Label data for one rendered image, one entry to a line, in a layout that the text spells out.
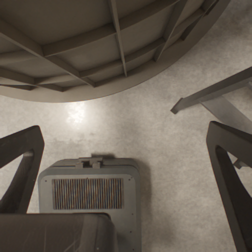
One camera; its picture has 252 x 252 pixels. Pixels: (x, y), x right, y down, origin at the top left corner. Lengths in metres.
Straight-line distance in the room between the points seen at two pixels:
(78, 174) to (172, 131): 0.60
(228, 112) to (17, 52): 0.88
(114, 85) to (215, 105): 0.57
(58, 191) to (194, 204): 0.81
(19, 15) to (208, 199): 1.35
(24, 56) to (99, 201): 0.79
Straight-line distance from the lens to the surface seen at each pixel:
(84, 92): 1.34
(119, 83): 1.31
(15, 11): 0.45
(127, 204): 1.17
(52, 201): 1.23
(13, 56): 0.63
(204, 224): 1.57
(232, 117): 1.12
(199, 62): 1.41
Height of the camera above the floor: 1.33
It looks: 85 degrees down
